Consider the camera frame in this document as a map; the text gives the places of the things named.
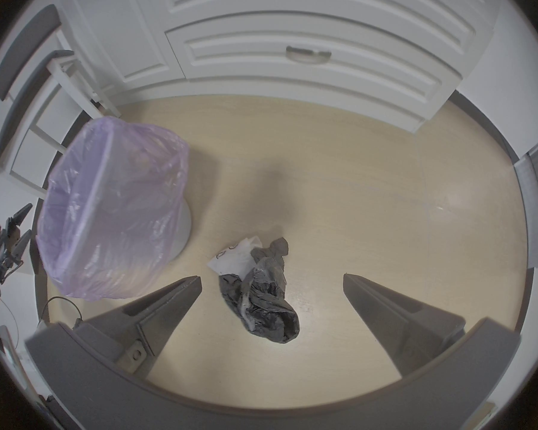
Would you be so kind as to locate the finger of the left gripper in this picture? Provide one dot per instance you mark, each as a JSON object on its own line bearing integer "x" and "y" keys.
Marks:
{"x": 18, "y": 249}
{"x": 20, "y": 215}

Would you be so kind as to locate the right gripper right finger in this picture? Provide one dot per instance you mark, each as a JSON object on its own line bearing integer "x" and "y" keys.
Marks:
{"x": 385, "y": 325}

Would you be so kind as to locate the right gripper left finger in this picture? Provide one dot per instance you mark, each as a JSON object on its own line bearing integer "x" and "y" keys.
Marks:
{"x": 157, "y": 320}

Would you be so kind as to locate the purple plastic bag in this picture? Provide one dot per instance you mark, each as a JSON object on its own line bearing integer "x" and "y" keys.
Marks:
{"x": 116, "y": 195}

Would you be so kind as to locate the black plastic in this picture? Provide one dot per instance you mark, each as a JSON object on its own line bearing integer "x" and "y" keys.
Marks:
{"x": 269, "y": 311}

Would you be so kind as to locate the white trash bin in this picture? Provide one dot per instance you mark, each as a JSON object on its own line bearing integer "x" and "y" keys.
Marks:
{"x": 184, "y": 226}

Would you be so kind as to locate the clear printed wrapper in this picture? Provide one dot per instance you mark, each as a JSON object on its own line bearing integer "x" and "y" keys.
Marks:
{"x": 233, "y": 260}

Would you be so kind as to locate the white chair with grey cushions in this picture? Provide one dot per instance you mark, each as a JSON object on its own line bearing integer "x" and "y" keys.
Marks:
{"x": 22, "y": 52}

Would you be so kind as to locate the white wardrobe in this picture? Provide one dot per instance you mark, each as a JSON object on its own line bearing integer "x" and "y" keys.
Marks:
{"x": 296, "y": 29}

